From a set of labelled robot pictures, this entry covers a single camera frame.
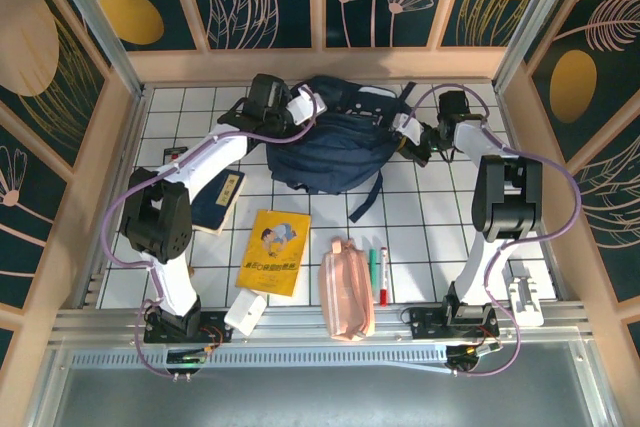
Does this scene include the navy blue backpack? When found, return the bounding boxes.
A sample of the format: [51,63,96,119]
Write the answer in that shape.
[264,75,417,223]

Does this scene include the dark blue book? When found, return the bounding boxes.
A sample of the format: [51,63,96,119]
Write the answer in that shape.
[192,170,247,237]

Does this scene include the yellow book with cartoon boy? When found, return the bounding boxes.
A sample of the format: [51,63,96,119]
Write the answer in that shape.
[234,209,312,303]

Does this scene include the green marker pen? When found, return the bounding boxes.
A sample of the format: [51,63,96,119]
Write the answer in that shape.
[368,248,381,298]

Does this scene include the red capped marker pen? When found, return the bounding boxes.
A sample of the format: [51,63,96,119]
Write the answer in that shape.
[378,245,390,307]

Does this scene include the pink pencil case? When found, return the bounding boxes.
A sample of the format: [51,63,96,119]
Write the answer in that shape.
[318,237,376,343]

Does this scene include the white plastic block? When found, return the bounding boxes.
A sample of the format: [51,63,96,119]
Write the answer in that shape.
[224,292,268,336]

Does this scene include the grey metal shelf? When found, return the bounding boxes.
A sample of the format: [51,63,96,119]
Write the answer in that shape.
[27,339,624,427]

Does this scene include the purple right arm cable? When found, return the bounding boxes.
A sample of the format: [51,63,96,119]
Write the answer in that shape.
[405,82,583,378]

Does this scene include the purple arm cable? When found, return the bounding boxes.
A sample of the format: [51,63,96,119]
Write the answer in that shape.
[102,88,321,379]
[405,82,583,378]

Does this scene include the aluminium frame post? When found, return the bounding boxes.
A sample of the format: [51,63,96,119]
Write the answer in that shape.
[492,0,589,93]
[39,0,147,98]

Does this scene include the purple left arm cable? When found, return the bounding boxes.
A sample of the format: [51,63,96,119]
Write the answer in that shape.
[102,88,321,379]

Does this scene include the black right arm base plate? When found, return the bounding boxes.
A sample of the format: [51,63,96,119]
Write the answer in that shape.
[409,304,500,341]

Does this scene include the white plastic bracket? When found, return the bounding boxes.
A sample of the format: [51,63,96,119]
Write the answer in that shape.
[505,274,545,327]

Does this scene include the aluminium frame rail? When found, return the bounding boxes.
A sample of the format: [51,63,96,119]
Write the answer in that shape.
[49,300,594,348]

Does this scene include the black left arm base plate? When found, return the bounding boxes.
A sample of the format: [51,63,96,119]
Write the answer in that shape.
[143,310,232,344]

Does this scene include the small circuit board with wires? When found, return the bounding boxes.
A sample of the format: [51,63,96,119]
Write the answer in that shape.
[446,340,504,371]
[167,344,224,367]

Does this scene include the grey slotted cable duct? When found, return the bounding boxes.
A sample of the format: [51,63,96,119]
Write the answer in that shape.
[69,344,451,374]

